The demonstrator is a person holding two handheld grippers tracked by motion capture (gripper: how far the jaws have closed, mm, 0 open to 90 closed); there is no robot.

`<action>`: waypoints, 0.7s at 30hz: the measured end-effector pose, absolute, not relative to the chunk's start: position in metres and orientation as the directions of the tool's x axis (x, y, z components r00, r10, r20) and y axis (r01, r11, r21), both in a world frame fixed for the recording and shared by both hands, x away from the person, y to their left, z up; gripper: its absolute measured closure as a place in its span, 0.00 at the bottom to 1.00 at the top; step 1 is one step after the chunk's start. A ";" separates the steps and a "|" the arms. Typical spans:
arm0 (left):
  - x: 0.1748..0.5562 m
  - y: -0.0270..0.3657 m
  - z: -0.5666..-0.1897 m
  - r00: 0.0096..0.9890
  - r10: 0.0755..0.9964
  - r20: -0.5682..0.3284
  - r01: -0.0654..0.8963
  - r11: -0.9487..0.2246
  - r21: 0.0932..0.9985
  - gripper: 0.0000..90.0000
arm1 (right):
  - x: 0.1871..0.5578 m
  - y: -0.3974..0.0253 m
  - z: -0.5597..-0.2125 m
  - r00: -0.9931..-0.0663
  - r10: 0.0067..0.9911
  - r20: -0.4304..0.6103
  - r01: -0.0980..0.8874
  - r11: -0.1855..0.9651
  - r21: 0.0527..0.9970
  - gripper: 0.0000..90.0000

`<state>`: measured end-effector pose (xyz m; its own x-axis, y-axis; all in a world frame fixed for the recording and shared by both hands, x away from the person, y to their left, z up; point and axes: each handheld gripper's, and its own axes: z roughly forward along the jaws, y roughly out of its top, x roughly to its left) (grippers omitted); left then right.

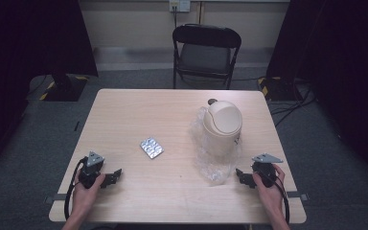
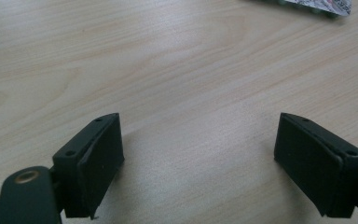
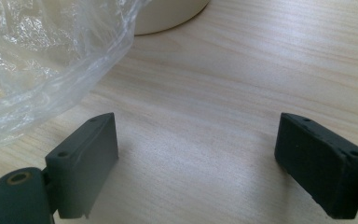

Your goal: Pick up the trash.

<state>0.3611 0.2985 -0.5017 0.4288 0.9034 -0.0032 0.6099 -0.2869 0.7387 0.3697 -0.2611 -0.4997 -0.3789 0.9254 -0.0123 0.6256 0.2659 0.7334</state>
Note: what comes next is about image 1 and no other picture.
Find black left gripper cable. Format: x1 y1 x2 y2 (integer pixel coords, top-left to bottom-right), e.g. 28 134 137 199
63 156 89 221

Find black folding chair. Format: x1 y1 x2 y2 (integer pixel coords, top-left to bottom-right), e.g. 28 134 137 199
172 23 242 90

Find person's right hand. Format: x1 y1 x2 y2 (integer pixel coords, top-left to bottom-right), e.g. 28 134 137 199
251 164 287 216

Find person's left hand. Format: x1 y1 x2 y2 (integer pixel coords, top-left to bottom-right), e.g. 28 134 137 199
72 173 106 216

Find clear plastic bag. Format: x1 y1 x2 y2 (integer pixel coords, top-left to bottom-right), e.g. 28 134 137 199
189 106 242 187

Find white wall socket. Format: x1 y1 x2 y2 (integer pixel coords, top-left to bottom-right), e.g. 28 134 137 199
169 0 192 13

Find black floor cables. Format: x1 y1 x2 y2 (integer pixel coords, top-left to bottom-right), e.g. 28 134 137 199
267 78 318 128

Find beige swing-lid trash bin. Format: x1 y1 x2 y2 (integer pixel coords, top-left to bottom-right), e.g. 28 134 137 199
202 100 244 158

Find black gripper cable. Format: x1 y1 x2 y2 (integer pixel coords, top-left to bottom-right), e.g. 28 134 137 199
63 156 89 221
261 172 291 224

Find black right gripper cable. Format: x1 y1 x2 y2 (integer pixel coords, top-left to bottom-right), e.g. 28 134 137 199
261 172 291 224

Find black stand base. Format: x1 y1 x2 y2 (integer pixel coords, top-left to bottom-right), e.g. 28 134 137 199
257 76 302 103
38 72 89 103

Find silver pill blister pack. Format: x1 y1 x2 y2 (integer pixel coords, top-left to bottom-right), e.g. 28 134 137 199
139 136 166 160

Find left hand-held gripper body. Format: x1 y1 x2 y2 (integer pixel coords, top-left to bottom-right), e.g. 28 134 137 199
78 150 105 190

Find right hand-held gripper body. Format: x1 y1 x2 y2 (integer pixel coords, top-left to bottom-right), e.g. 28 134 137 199
251 152 284 188

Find grey bar under table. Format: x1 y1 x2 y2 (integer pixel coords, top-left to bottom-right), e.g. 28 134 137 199
43 191 310 205

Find dark curtain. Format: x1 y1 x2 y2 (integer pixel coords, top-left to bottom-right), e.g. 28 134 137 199
0 0 99 175
265 0 368 190

